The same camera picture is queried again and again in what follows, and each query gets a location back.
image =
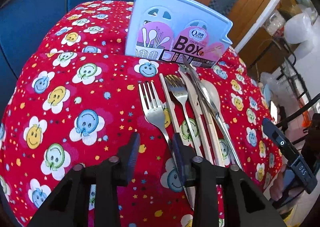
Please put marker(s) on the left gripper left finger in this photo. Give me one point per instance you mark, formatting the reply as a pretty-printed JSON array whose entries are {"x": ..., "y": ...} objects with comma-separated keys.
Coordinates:
[{"x": 128, "y": 158}]

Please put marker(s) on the black metal rack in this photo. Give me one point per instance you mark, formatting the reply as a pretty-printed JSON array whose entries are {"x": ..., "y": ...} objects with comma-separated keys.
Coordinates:
[{"x": 285, "y": 89}]

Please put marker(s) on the blue lower kitchen cabinets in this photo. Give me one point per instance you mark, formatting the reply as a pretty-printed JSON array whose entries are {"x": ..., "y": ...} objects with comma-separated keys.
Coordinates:
[{"x": 62, "y": 16}]

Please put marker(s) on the light blue chopstick box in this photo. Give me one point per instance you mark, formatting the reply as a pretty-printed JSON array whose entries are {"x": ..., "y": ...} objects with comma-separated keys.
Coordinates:
[{"x": 171, "y": 30}]

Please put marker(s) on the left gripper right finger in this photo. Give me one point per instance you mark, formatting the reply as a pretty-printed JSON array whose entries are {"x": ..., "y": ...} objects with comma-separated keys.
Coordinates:
[{"x": 184, "y": 161}]

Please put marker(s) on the steel fork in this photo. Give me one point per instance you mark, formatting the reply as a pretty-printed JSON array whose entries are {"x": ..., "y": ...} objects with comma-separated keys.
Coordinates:
[
  {"x": 179, "y": 91},
  {"x": 154, "y": 114}
]

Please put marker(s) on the beige chopstick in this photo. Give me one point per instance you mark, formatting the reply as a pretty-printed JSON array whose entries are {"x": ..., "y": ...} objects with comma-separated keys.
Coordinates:
[
  {"x": 198, "y": 110},
  {"x": 171, "y": 108}
]

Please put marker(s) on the right hand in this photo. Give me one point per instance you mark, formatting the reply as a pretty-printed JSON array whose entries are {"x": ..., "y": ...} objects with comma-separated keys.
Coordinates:
[{"x": 276, "y": 190}]

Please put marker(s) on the steel table knife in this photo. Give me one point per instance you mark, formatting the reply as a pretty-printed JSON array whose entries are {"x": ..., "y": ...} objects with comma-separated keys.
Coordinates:
[{"x": 212, "y": 107}]

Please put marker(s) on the red smiley flower tablecloth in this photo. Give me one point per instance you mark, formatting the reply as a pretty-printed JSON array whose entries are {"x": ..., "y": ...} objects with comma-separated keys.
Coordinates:
[{"x": 77, "y": 101}]

